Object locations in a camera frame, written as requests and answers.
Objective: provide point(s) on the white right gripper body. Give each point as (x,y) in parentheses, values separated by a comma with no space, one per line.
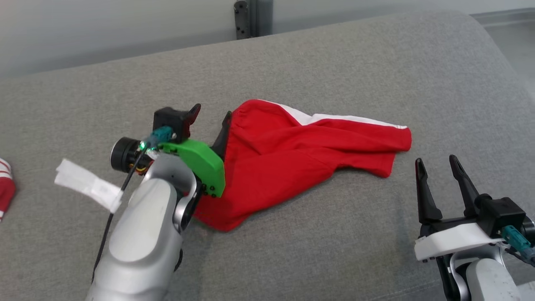
(453,240)

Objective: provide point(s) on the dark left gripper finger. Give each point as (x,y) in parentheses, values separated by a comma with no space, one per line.
(193,117)
(221,140)

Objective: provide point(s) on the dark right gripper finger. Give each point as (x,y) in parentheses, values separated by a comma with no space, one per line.
(466,188)
(426,200)

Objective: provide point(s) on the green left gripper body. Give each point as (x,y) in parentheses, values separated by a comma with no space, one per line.
(205,163)

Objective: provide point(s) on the red shorts with white stripe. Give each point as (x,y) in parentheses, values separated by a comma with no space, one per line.
(288,159)

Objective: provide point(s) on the red basketball jersey white sleeves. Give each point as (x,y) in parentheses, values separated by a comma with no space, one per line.
(6,188)

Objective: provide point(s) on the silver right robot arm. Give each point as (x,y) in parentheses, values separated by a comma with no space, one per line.
(489,280)

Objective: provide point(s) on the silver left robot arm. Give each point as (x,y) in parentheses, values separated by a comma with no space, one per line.
(142,234)

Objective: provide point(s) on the grey fabric sofa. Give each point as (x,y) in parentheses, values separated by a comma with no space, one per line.
(334,251)

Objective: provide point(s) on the white tape tag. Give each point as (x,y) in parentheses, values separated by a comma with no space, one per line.
(85,184)

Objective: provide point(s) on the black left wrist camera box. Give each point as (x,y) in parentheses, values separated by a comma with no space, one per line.
(171,119)

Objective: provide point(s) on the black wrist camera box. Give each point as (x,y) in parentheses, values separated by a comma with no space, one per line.
(171,119)
(501,213)

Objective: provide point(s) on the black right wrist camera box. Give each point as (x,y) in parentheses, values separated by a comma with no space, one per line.
(501,213)

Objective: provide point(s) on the grey metal post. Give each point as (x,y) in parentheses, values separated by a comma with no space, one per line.
(250,19)

